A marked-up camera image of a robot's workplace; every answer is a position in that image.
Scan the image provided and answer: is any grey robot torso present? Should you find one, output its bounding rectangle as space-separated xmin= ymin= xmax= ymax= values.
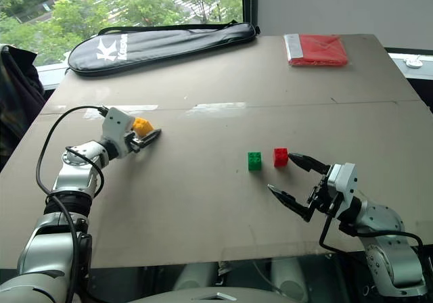
xmin=128 ymin=284 xmax=292 ymax=303

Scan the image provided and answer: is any red toy brick cube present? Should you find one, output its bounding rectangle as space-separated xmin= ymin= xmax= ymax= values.
xmin=273 ymin=147 xmax=290 ymax=168

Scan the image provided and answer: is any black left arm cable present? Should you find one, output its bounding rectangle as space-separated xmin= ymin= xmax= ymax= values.
xmin=35 ymin=105 xmax=110 ymax=303

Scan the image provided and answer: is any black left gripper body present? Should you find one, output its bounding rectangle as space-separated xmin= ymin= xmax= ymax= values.
xmin=124 ymin=131 xmax=145 ymax=154

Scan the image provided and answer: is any small white round object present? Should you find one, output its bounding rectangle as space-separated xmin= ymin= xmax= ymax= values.
xmin=403 ymin=55 xmax=424 ymax=69

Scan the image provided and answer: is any green toy brick cube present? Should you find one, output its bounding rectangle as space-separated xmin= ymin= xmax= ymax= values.
xmin=247 ymin=151 xmax=263 ymax=172

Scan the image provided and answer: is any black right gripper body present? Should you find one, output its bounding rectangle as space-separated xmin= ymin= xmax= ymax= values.
xmin=306 ymin=166 xmax=342 ymax=218

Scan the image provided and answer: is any dark jacket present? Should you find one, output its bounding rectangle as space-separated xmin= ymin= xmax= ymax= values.
xmin=0 ymin=44 xmax=47 ymax=174

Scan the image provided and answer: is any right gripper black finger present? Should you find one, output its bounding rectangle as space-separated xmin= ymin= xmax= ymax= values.
xmin=287 ymin=151 xmax=330 ymax=176
xmin=267 ymin=183 xmax=315 ymax=223

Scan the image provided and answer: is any red cloth in plastic bag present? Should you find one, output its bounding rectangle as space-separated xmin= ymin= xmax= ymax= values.
xmin=283 ymin=33 xmax=350 ymax=68

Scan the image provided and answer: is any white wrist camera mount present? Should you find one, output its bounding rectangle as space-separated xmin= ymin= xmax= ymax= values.
xmin=325 ymin=162 xmax=358 ymax=216
xmin=100 ymin=107 xmax=137 ymax=157

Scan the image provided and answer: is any black racket bag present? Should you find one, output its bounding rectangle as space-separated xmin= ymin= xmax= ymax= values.
xmin=64 ymin=20 xmax=261 ymax=78

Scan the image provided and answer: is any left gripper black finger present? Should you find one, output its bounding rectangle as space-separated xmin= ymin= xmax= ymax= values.
xmin=136 ymin=129 xmax=162 ymax=149

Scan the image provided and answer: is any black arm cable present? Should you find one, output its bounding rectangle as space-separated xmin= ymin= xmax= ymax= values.
xmin=35 ymin=105 xmax=110 ymax=303
xmin=319 ymin=194 xmax=424 ymax=262

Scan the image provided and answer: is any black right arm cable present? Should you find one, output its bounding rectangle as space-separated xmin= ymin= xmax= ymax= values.
xmin=319 ymin=194 xmax=424 ymax=262

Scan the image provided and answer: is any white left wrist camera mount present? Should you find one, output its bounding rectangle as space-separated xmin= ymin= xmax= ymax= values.
xmin=100 ymin=107 xmax=137 ymax=157

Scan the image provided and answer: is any yellow toy brick cube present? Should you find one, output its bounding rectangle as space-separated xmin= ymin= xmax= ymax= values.
xmin=131 ymin=117 xmax=155 ymax=138

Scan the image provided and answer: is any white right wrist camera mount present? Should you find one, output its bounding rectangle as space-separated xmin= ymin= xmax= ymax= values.
xmin=325 ymin=162 xmax=358 ymax=216

